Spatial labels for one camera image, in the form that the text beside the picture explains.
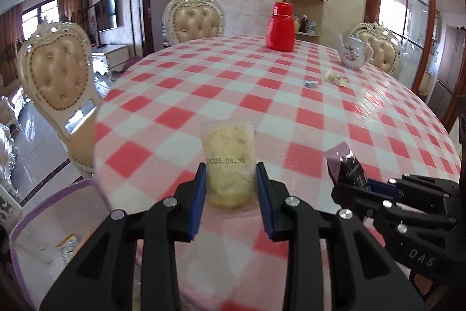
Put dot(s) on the small orange white snack packet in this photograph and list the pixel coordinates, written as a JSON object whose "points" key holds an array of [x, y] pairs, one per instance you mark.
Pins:
{"points": [[67, 248]]}

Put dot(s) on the beige tufted chair left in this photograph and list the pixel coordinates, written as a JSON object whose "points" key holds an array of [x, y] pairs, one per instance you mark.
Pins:
{"points": [[55, 71]]}

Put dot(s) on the dark chocolate snack packet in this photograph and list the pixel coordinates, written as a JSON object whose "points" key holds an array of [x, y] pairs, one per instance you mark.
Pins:
{"points": [[344, 168]]}

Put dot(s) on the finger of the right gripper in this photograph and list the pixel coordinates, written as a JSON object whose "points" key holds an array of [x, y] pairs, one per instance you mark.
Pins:
{"points": [[416, 191], [364, 197]]}

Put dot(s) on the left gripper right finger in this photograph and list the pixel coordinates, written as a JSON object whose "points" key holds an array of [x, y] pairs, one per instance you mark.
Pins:
{"points": [[362, 275]]}

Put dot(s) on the brown curtains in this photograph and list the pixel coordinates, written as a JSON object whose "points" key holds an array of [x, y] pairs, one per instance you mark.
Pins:
{"points": [[11, 29]]}

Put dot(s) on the small blue candy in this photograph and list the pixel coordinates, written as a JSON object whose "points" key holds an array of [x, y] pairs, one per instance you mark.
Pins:
{"points": [[311, 83]]}

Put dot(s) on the white floral teapot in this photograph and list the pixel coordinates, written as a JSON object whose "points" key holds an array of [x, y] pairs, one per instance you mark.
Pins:
{"points": [[353, 52]]}

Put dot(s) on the beige tufted chair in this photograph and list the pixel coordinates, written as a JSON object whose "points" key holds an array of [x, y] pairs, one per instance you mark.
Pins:
{"points": [[186, 20], [55, 71], [380, 45]]}

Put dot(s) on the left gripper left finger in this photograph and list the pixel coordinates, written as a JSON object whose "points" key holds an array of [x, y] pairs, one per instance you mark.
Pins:
{"points": [[100, 275]]}

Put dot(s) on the wooden corner shelf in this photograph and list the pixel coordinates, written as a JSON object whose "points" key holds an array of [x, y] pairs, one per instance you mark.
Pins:
{"points": [[308, 15]]}

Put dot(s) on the beige tufted chair right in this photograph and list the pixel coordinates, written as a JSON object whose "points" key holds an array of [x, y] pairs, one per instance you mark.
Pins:
{"points": [[380, 45]]}

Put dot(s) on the red thermos jug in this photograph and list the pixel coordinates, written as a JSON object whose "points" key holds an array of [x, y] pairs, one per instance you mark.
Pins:
{"points": [[281, 28]]}

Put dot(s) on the pale rectangular cake packet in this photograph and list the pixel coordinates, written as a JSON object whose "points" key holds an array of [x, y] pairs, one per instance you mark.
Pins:
{"points": [[230, 156]]}

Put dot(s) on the small clear snack packet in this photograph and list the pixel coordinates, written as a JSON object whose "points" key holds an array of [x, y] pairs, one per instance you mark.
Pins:
{"points": [[335, 79]]}

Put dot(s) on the purple storage basket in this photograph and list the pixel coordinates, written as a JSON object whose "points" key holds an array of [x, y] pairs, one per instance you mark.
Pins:
{"points": [[77, 209]]}

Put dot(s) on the wall television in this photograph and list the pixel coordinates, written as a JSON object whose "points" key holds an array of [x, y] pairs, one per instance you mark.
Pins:
{"points": [[106, 15]]}

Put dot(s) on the red checkered tablecloth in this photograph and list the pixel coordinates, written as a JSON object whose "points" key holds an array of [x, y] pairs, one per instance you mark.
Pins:
{"points": [[148, 129]]}

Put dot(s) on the beige tufted chair middle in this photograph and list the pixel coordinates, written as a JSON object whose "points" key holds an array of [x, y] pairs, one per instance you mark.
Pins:
{"points": [[186, 20]]}

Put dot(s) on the white tv cabinet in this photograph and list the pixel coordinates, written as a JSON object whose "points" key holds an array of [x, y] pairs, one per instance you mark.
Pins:
{"points": [[109, 59]]}

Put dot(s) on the glass door wooden frame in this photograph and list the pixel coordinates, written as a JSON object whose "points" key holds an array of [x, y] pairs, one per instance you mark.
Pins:
{"points": [[429, 39]]}

